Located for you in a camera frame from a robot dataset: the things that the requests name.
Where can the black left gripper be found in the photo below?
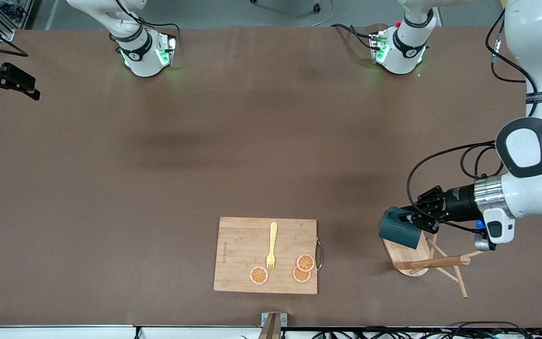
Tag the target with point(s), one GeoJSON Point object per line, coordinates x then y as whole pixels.
{"type": "Point", "coordinates": [458, 203]}

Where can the dark green ribbed cup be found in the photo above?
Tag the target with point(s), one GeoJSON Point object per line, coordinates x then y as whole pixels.
{"type": "Point", "coordinates": [398, 230]}

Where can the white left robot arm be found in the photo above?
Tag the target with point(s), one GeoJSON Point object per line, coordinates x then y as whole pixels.
{"type": "Point", "coordinates": [534, 47]}

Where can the wooden mug rack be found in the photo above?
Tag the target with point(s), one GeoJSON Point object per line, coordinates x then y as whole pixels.
{"type": "Point", "coordinates": [433, 262]}

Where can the orange slice toy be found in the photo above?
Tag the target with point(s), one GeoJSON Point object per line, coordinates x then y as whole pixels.
{"type": "Point", "coordinates": [299, 277]}
{"type": "Point", "coordinates": [306, 262]}
{"type": "Point", "coordinates": [259, 275]}

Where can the yellow plastic fork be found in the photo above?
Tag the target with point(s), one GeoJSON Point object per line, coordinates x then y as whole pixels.
{"type": "Point", "coordinates": [273, 240]}

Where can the brown table cover mat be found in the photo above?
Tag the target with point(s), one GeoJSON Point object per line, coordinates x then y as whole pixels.
{"type": "Point", "coordinates": [111, 212]}

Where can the metal table clamp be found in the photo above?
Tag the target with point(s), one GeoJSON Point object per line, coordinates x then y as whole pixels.
{"type": "Point", "coordinates": [274, 322]}

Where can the wooden cutting board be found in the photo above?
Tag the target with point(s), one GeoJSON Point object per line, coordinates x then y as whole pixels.
{"type": "Point", "coordinates": [243, 249]}

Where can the black wheeled stand base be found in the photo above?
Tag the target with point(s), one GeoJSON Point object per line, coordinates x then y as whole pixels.
{"type": "Point", "coordinates": [315, 7]}

